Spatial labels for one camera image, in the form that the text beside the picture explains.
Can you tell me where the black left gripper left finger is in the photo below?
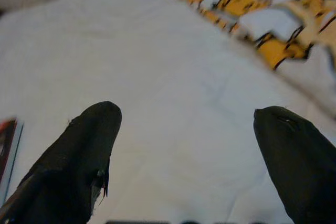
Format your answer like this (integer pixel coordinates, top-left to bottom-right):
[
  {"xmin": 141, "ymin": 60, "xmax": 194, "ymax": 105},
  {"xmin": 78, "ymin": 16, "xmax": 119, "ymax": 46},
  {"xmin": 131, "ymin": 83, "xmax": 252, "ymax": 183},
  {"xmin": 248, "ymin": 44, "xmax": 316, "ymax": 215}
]
[{"xmin": 0, "ymin": 100, "xmax": 123, "ymax": 224}]

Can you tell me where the white bed mattress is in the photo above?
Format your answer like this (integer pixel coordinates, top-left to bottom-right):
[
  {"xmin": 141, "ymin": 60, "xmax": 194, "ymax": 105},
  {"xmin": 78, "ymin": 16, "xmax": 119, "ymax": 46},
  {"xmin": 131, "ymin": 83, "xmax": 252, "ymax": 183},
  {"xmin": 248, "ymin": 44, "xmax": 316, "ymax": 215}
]
[{"xmin": 0, "ymin": 0, "xmax": 336, "ymax": 224}]

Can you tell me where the red black book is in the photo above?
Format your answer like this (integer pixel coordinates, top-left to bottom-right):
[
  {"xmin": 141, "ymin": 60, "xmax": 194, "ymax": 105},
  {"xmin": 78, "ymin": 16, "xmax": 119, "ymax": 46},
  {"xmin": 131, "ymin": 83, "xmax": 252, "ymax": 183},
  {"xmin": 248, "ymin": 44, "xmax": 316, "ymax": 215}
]
[{"xmin": 0, "ymin": 118, "xmax": 25, "ymax": 205}]

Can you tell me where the orange cartoon print blanket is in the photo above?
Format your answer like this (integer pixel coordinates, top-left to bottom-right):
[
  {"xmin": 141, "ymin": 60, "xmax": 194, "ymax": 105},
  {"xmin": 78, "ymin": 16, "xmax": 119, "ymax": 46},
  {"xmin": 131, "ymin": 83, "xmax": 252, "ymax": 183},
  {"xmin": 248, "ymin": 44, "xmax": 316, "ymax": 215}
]
[{"xmin": 145, "ymin": 0, "xmax": 336, "ymax": 117}]

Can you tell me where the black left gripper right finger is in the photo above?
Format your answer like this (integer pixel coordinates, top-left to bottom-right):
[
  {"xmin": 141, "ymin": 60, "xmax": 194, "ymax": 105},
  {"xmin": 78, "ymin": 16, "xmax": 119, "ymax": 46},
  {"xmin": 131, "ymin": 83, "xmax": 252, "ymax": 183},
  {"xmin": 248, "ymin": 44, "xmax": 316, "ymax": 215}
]
[{"xmin": 253, "ymin": 105, "xmax": 336, "ymax": 224}]

